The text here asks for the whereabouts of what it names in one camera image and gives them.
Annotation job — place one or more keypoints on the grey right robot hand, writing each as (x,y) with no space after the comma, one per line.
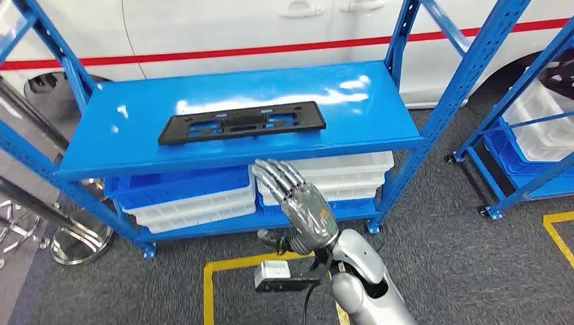
(309,215)

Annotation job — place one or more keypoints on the black plastic plate frame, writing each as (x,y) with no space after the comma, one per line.
(179,132)

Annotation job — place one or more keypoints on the blue metal shelf rack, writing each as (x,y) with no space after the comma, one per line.
(224,89)
(515,95)

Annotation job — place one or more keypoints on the blue plastic bin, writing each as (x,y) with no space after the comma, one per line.
(350,208)
(179,184)
(506,157)

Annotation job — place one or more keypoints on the white plastic bin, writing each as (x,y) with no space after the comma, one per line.
(533,107)
(350,193)
(202,204)
(350,178)
(547,143)
(350,160)
(202,220)

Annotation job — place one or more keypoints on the white car with red stripe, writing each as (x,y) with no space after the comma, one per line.
(224,27)

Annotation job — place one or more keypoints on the black stool with chrome base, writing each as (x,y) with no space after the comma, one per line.
(13,231)

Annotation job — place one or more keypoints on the chrome stanchion post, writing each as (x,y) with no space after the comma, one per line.
(31,113)
(80,242)

